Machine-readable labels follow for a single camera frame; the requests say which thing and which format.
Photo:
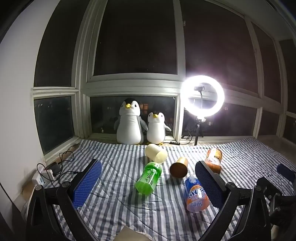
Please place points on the large penguin plush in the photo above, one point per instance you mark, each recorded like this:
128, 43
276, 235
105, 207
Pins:
130, 126

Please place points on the phone clamp in ring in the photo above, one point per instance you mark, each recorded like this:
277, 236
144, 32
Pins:
199, 88

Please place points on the orange clear snack cup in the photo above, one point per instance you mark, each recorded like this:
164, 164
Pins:
213, 159

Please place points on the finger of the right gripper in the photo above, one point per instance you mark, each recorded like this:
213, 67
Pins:
286, 172

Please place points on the cream white cup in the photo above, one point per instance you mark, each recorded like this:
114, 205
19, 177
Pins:
156, 153

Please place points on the ring light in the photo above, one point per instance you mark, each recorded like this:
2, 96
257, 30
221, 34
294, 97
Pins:
187, 91

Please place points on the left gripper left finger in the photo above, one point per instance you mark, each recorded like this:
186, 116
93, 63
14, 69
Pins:
42, 221

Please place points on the black light tripod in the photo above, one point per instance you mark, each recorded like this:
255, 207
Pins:
192, 128

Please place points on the blue orange soda cup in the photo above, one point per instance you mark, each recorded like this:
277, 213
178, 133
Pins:
197, 199

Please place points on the small penguin plush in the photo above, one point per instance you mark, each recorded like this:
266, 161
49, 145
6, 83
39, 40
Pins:
157, 128

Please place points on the green plastic cup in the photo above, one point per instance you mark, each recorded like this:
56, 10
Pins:
146, 184

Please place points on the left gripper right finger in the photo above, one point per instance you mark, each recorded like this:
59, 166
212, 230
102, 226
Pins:
253, 223

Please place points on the slim brown paper cup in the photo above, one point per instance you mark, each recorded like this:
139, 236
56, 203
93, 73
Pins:
179, 168

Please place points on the white power strip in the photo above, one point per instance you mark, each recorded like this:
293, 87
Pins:
40, 178

